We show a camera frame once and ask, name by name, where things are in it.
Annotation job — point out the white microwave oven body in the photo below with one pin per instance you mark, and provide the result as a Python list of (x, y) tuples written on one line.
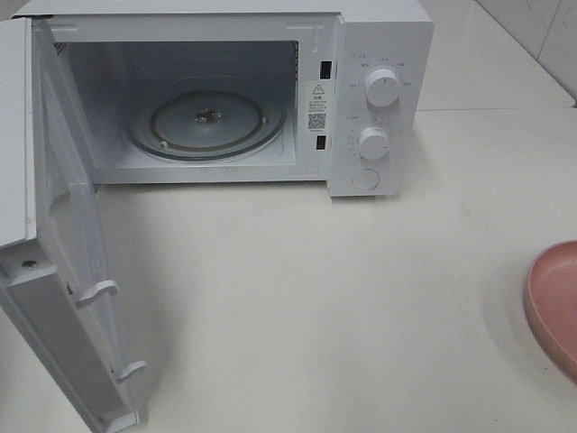
[(119, 50)]

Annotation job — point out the white timer knob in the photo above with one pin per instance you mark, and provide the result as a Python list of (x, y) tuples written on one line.
[(373, 143)]

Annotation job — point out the pink round plate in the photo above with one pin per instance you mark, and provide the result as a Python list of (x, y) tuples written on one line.
[(550, 304)]

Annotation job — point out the glass microwave turntable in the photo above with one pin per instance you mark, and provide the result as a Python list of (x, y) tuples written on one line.
[(208, 118)]

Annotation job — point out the white microwave door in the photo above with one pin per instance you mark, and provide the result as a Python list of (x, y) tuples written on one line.
[(55, 283)]

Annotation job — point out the white warning label sticker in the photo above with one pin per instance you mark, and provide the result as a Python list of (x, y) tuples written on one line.
[(319, 95)]

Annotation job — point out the upper white power knob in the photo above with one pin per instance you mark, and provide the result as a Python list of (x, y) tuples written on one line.
[(382, 86)]

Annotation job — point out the round white door button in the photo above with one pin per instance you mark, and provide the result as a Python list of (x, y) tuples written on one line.
[(366, 179)]

